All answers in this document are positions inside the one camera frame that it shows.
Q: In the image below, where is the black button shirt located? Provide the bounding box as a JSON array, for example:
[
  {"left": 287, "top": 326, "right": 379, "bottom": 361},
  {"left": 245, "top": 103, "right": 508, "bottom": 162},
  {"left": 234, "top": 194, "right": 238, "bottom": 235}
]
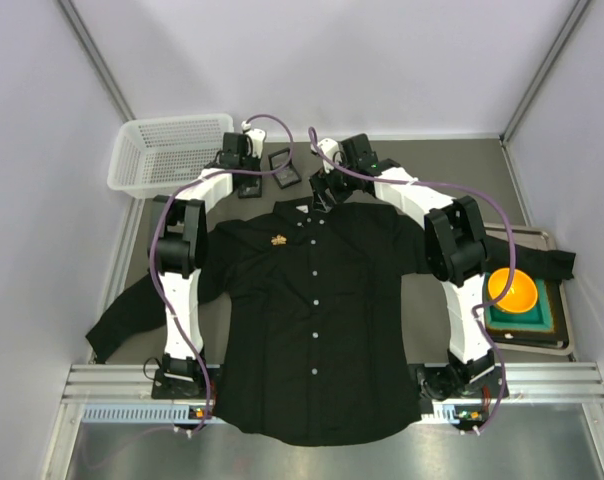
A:
[{"left": 85, "top": 198, "right": 578, "bottom": 449}]

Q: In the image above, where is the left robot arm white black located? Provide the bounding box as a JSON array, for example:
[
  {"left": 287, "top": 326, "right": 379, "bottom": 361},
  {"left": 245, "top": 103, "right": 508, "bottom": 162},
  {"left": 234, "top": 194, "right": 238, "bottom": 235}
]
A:
[{"left": 149, "top": 124, "right": 266, "bottom": 399}]

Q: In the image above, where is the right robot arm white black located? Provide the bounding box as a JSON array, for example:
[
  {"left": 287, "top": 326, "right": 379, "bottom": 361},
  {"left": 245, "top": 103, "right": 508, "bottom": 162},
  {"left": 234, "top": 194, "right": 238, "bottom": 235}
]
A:
[{"left": 308, "top": 128, "right": 495, "bottom": 400}]

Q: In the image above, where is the black box gold brooch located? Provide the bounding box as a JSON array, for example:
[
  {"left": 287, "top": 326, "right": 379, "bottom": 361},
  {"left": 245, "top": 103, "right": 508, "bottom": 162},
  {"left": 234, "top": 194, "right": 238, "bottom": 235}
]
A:
[{"left": 267, "top": 147, "right": 302, "bottom": 190}]

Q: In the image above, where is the white perforated plastic basket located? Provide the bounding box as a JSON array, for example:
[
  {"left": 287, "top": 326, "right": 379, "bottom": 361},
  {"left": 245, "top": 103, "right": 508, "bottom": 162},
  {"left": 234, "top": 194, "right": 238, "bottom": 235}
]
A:
[{"left": 107, "top": 113, "right": 234, "bottom": 200}]

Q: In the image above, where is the metal tray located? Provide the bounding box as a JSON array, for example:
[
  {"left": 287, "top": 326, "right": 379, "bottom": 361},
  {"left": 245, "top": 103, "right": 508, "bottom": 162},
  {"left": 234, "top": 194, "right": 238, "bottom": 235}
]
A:
[{"left": 485, "top": 226, "right": 576, "bottom": 355}]

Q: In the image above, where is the orange bowl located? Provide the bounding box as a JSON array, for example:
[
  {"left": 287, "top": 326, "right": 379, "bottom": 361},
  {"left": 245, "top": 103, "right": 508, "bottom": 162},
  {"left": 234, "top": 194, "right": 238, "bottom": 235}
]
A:
[{"left": 487, "top": 268, "right": 539, "bottom": 314}]

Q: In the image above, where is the green black mat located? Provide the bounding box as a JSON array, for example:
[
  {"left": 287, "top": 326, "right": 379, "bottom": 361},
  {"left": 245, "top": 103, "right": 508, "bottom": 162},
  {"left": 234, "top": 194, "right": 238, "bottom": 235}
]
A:
[{"left": 485, "top": 279, "right": 569, "bottom": 345}]

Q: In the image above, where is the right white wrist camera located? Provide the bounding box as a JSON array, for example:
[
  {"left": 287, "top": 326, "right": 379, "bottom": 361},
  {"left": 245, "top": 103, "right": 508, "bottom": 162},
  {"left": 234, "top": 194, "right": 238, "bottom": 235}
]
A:
[{"left": 311, "top": 138, "right": 341, "bottom": 169}]

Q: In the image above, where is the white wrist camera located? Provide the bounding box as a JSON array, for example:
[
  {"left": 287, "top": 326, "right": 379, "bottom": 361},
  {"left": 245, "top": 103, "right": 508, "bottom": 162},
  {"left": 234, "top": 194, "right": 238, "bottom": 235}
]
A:
[
  {"left": 311, "top": 138, "right": 341, "bottom": 169},
  {"left": 241, "top": 121, "right": 267, "bottom": 159}
]

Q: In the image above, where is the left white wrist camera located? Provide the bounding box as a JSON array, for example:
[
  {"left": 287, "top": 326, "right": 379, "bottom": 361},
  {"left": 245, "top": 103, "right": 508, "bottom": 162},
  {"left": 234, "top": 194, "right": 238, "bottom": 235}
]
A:
[{"left": 241, "top": 121, "right": 267, "bottom": 159}]

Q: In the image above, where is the grey slotted cable duct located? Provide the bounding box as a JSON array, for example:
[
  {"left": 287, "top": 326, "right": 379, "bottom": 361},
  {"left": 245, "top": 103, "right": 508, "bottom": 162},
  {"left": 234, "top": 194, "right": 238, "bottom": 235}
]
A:
[{"left": 82, "top": 404, "right": 486, "bottom": 425}]

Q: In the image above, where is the aluminium rail frame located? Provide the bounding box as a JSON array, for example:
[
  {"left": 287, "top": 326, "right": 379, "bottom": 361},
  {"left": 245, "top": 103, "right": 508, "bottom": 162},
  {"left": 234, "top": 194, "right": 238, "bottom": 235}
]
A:
[{"left": 41, "top": 362, "right": 604, "bottom": 479}]

